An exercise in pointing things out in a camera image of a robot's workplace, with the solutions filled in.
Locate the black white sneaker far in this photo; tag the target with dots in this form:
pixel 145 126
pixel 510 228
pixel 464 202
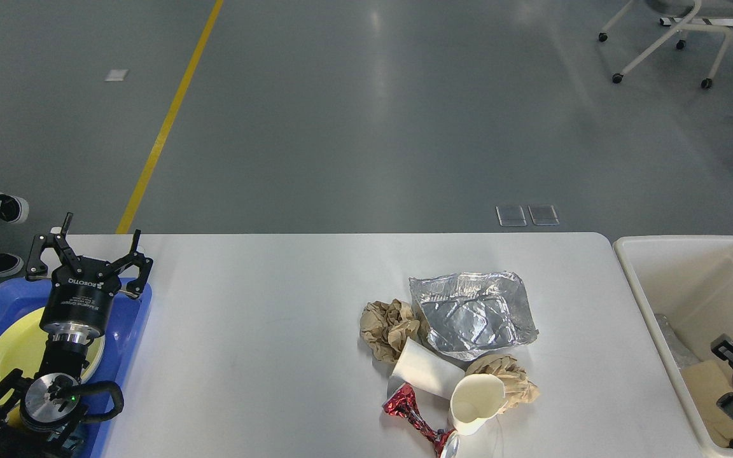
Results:
pixel 13 209

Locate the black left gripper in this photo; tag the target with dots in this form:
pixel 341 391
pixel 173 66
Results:
pixel 80 302

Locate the red foil wrapper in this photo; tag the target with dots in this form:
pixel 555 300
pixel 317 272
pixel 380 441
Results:
pixel 403 403

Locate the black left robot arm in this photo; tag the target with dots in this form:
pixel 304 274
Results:
pixel 49 252

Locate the yellow plastic plate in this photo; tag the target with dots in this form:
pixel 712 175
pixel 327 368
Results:
pixel 16 346

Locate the white rolling chair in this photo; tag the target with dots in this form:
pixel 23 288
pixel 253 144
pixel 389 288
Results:
pixel 686 17

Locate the crushed white paper cup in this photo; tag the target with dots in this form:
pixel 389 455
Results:
pixel 476 399

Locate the blue plastic tray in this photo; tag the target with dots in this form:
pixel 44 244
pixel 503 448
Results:
pixel 121 339

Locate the crumpled brown paper ball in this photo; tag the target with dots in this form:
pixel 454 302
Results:
pixel 386 326

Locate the white plate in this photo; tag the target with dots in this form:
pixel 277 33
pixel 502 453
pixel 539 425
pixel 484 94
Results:
pixel 95 350

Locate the beige plastic bin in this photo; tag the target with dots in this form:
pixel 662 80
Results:
pixel 689 279

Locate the white paper cup lying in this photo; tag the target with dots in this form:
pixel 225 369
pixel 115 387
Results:
pixel 424 370

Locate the brown paper bag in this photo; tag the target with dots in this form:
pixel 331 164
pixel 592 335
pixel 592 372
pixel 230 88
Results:
pixel 706 382

